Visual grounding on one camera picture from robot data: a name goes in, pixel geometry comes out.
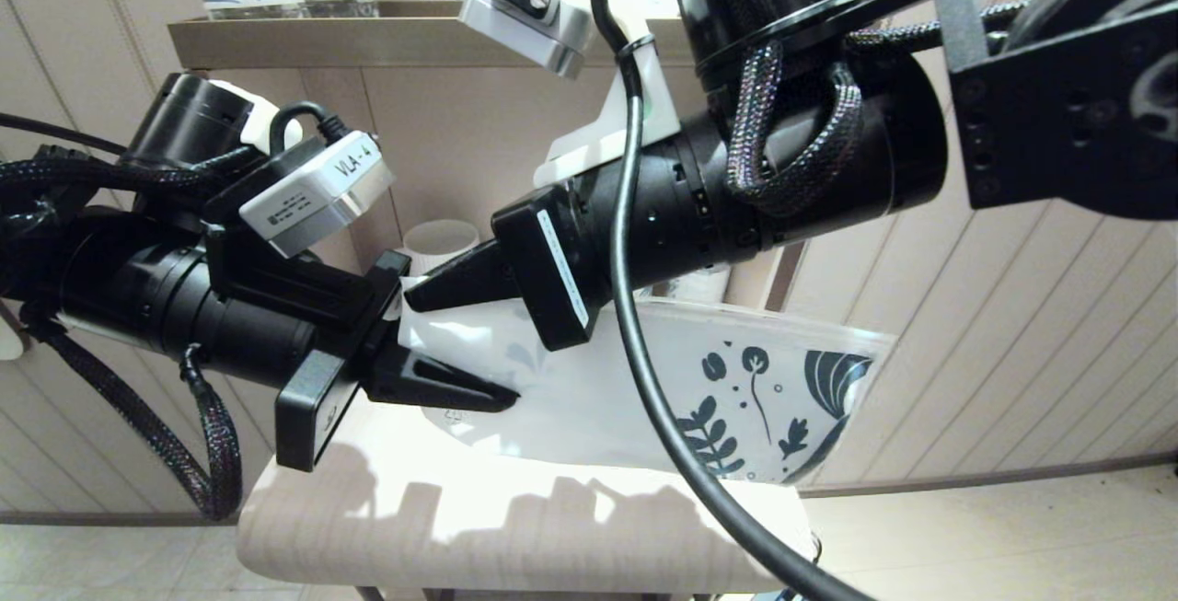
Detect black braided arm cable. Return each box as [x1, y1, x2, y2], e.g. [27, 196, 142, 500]
[725, 38, 866, 220]
[20, 306, 243, 521]
[0, 155, 263, 206]

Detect black left camera cable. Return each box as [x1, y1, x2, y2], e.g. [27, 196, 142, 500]
[0, 101, 352, 156]

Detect white blue-printed plastic bag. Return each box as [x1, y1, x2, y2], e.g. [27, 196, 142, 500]
[398, 275, 898, 487]

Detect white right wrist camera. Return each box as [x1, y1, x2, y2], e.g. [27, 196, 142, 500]
[458, 0, 687, 190]

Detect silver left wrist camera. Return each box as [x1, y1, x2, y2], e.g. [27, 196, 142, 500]
[237, 132, 397, 259]

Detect white ribbed mug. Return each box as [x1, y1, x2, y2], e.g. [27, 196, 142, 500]
[403, 219, 481, 276]

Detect beige wooden shelf unit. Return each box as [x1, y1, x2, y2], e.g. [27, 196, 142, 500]
[164, 0, 883, 601]

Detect clear plastic water bottle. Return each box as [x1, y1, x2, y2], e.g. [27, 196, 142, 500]
[649, 265, 734, 305]

